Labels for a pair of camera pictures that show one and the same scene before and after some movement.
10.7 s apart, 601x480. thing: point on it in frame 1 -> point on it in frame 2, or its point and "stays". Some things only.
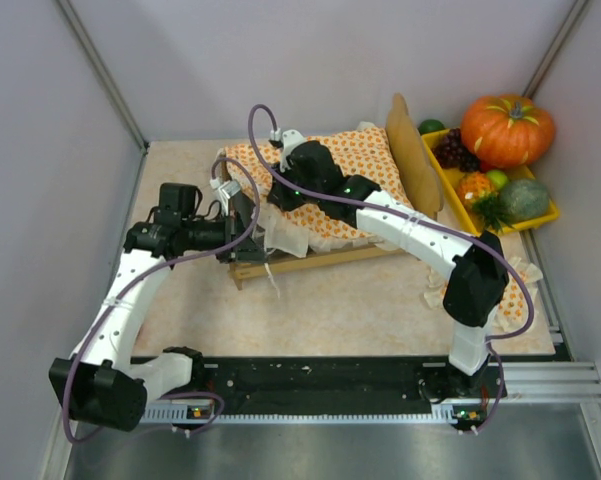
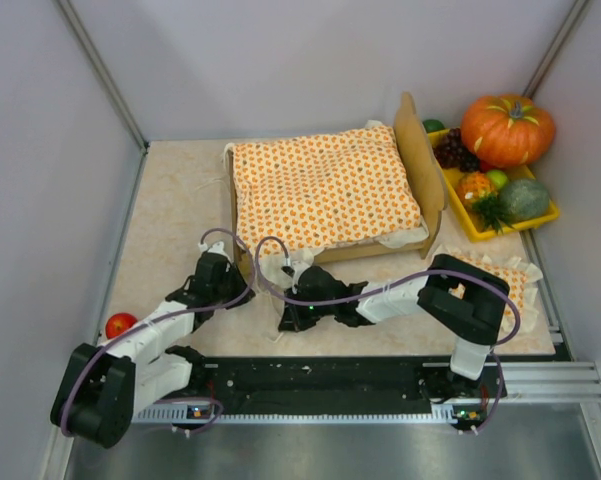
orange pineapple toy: [476, 194] stays
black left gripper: [243, 232] -> [231, 279]
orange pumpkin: [507, 131] stays
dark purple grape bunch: [451, 153] stays
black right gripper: [284, 195] -> [294, 312]
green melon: [523, 200] stays
